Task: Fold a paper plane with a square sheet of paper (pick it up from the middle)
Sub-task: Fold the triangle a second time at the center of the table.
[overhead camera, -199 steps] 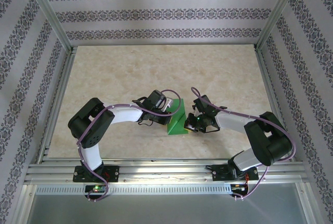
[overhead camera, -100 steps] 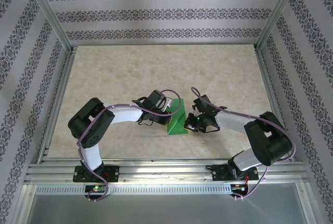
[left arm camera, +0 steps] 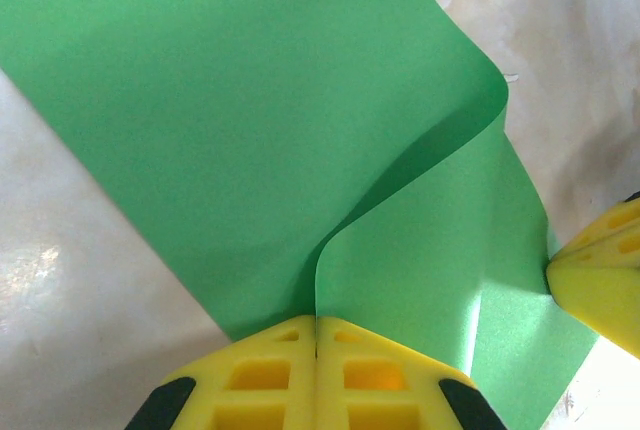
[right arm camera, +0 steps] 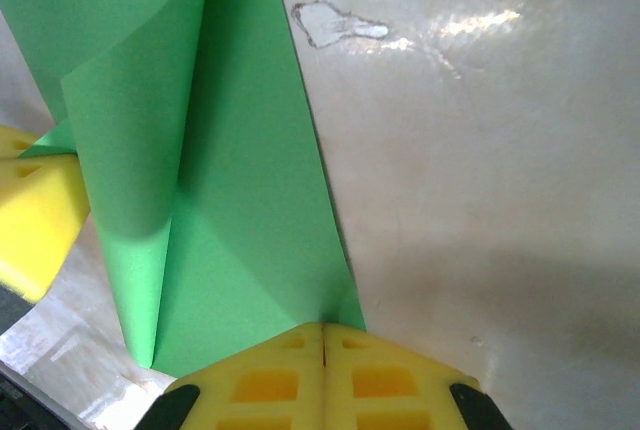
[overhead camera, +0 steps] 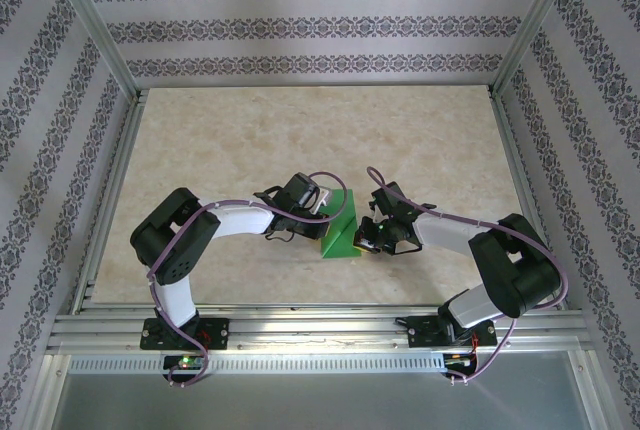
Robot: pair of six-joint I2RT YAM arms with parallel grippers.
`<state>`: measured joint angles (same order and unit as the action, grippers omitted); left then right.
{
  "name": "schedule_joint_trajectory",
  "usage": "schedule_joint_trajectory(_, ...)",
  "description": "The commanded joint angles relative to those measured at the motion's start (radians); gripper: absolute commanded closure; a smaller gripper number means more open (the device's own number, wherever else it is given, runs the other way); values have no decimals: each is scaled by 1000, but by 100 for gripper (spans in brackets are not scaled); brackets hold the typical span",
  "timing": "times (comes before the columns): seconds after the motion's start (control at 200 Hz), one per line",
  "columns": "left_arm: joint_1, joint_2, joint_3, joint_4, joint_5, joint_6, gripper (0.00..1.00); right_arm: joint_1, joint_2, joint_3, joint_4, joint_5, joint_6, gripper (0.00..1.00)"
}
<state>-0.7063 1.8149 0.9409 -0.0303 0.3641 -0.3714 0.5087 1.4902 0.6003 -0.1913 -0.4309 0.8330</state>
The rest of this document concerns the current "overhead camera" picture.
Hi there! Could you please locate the aluminium left side rail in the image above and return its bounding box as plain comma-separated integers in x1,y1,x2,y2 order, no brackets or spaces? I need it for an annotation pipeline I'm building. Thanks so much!
72,92,149,314

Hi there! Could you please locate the left controller board green light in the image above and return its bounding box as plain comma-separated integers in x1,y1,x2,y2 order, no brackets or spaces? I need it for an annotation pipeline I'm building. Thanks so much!
163,355,207,372

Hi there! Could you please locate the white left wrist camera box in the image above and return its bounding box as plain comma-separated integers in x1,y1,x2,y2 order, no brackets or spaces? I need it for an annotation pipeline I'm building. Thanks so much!
310,186,335,215

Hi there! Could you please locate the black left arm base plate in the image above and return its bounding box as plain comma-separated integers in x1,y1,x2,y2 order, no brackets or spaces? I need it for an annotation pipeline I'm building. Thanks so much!
141,318,230,351

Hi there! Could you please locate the right controller board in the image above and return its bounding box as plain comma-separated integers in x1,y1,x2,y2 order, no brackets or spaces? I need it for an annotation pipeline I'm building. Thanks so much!
443,352,480,369

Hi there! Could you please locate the aluminium left corner post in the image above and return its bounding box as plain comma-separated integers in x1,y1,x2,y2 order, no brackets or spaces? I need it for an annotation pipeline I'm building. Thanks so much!
47,0,141,101

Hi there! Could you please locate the aluminium rail beam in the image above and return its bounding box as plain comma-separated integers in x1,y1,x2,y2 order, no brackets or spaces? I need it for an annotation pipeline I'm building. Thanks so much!
47,305,596,355

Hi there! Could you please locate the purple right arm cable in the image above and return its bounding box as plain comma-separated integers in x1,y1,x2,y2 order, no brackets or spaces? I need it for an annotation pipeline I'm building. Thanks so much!
366,165,570,386

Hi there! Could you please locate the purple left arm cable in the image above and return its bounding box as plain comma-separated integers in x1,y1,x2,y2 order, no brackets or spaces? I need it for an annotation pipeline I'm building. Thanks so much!
147,170,350,389

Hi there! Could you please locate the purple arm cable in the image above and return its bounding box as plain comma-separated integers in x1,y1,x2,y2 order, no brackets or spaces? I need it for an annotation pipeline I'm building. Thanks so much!
366,165,570,386
147,170,350,389

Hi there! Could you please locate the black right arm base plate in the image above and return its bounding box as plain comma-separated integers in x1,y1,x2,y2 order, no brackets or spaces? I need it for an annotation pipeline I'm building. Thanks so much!
407,315,498,350

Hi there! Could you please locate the aluminium right side rail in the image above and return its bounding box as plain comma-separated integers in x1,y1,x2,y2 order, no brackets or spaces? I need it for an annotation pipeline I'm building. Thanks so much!
487,89,570,311

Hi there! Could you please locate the green paper sheet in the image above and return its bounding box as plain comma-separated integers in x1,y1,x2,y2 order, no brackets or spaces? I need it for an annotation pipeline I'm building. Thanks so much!
319,188,364,259

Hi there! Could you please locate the aluminium corner post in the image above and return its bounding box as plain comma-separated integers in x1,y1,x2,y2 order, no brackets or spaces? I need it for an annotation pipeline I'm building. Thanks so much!
47,0,141,101
489,0,590,97

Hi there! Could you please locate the grey slotted cable duct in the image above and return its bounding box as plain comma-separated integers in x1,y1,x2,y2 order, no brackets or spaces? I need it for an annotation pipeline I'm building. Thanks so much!
67,353,447,374

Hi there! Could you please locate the aluminium rail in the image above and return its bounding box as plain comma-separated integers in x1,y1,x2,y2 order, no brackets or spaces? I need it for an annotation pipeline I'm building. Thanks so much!
487,89,570,311
72,92,149,314

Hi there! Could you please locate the aluminium right corner post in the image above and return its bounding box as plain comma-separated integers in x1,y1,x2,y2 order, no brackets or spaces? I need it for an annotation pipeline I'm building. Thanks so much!
489,0,590,97

